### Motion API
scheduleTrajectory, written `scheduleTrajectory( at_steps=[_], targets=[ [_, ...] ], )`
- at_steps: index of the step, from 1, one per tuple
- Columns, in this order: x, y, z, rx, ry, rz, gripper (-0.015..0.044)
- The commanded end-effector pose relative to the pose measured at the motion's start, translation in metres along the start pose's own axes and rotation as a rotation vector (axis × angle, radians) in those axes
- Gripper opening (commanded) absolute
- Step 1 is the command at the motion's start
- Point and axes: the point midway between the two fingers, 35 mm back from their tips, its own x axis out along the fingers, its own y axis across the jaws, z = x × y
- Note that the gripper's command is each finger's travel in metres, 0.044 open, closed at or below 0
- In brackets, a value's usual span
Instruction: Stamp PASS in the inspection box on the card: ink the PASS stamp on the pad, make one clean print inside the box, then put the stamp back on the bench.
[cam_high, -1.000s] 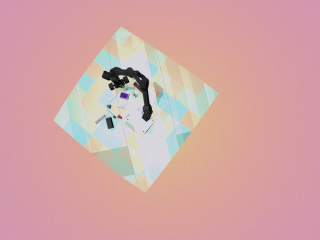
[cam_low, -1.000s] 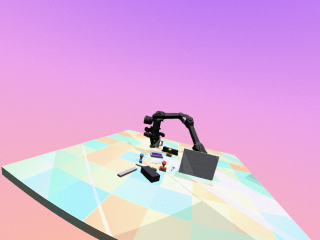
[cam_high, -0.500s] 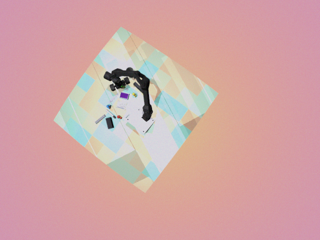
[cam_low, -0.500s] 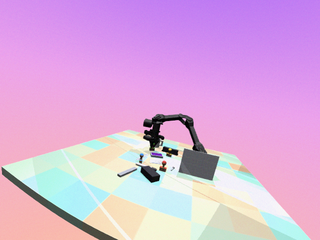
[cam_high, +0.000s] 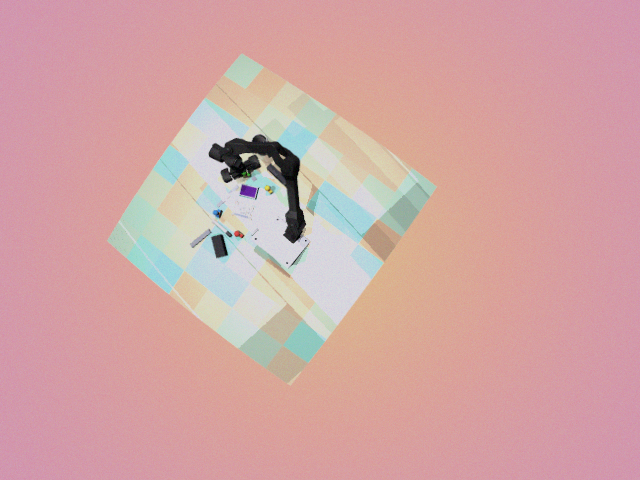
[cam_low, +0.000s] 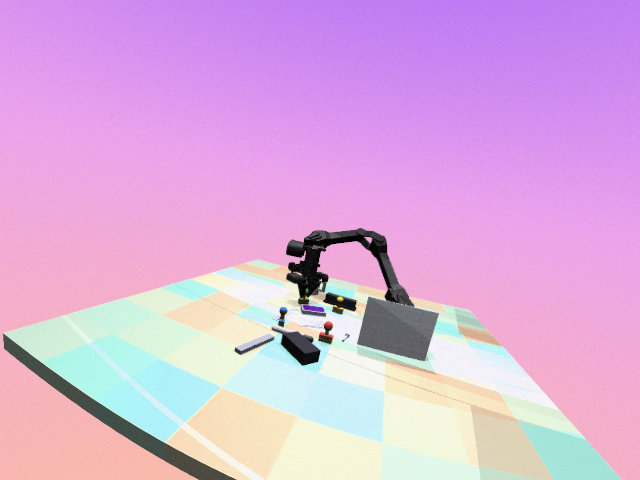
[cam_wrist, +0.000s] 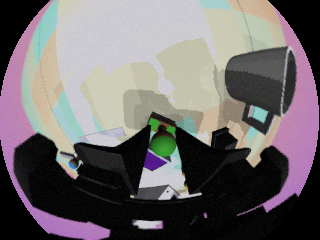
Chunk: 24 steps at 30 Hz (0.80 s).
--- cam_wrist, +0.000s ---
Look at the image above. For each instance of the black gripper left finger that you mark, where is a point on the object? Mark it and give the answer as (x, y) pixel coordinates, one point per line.
(127, 158)

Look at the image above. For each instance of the dark grey mug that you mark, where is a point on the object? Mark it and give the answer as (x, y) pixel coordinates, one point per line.
(264, 79)

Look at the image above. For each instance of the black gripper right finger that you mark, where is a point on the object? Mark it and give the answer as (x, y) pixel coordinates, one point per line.
(201, 162)

